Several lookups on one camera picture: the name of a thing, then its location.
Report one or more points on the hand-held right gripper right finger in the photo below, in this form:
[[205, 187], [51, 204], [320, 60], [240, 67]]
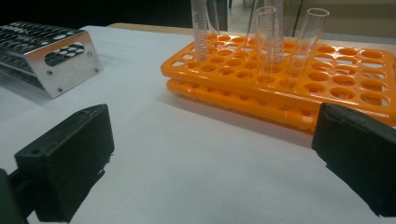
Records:
[[361, 149]]

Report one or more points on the light wooden table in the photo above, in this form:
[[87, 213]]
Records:
[[140, 28]]

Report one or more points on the clear test tube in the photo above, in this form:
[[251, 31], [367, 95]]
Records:
[[311, 37], [266, 37]]

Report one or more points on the orange plastic test tube rack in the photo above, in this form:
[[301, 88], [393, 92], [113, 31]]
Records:
[[342, 81]]

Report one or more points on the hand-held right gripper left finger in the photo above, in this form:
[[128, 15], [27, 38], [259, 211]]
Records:
[[65, 161]]

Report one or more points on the silver metal test tube rack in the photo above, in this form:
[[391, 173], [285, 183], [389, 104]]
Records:
[[67, 65]]

